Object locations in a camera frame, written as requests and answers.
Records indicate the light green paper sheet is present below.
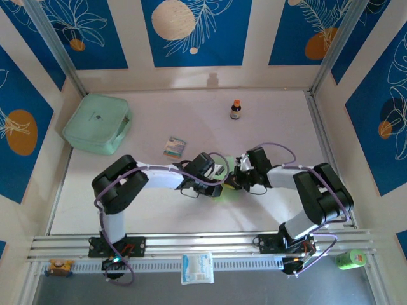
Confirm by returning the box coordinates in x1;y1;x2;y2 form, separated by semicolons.
209;152;247;207

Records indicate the small printed sachet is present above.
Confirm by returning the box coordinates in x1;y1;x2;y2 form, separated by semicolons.
163;136;188;159

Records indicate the brown bottle orange cap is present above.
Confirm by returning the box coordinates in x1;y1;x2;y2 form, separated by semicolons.
230;99;243;121

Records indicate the white wipes packet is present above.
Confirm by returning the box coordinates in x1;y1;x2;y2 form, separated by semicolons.
180;252;214;286

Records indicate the mint green zip pouch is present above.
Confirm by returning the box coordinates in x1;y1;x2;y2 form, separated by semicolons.
62;93;134;156

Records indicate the green can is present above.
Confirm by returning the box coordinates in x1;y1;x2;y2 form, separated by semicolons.
334;249;367;271

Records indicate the small orange yellow toy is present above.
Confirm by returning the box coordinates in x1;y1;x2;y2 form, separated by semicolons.
47;259;74;277

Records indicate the thin black left gripper cable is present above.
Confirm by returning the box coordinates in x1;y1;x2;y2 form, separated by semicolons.
179;186;200;200

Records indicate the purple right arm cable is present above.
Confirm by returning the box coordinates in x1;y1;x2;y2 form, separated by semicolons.
252;142;350;277

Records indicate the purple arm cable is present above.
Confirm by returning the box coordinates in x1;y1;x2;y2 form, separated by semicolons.
94;152;231;286
252;142;350;277

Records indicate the aluminium mounting rail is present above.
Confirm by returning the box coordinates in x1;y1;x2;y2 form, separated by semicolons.
27;229;378;262

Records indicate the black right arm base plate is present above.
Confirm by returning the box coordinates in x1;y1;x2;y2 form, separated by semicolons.
258;233;315;255

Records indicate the aluminium side rail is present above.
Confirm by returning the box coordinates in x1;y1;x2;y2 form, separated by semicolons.
304;90;355;229

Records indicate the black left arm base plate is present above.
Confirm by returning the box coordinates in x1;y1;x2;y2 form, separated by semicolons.
88;235;147;258

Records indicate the slotted grey cable duct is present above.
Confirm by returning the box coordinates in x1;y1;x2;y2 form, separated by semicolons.
40;256;286;276

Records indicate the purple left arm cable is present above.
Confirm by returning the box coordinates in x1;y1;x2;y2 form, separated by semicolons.
94;152;231;286

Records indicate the aluminium frame post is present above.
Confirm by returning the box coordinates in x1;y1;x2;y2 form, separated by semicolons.
308;0;373;96
22;0;87;97

